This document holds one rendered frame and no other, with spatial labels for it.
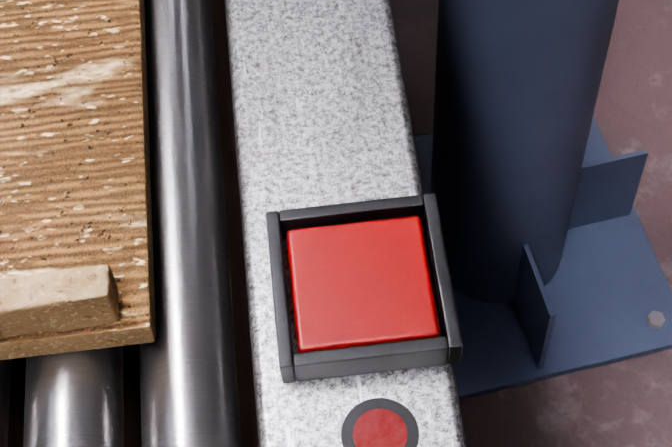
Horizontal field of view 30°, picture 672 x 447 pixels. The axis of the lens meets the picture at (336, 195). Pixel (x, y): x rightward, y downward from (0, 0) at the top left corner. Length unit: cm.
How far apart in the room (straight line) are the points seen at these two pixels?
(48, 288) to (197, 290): 7
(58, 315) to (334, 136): 16
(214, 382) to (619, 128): 127
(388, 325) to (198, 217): 11
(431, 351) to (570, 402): 102
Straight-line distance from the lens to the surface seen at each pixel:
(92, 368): 55
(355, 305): 53
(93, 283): 51
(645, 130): 175
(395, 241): 55
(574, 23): 115
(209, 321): 55
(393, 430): 52
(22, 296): 52
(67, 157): 58
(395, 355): 52
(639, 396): 155
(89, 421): 54
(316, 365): 52
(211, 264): 56
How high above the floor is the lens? 140
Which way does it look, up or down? 57 degrees down
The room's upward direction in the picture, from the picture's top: 4 degrees counter-clockwise
